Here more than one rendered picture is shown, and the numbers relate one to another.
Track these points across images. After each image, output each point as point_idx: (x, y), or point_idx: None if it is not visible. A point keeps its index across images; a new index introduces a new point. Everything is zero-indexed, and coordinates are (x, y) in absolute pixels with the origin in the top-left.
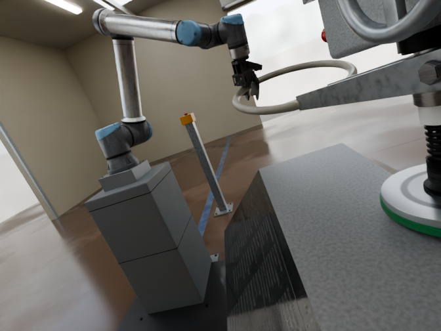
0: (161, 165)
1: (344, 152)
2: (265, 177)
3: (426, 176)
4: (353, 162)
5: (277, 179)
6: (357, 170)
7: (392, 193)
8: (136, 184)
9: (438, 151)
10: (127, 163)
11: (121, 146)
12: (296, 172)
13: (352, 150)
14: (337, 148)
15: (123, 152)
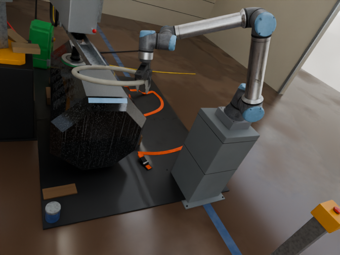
0: (224, 131)
1: (87, 88)
2: (121, 89)
3: (77, 61)
4: (87, 81)
5: None
6: None
7: None
8: (208, 109)
9: None
10: (226, 107)
11: (232, 97)
12: (108, 86)
13: (84, 87)
14: (89, 92)
15: (231, 100)
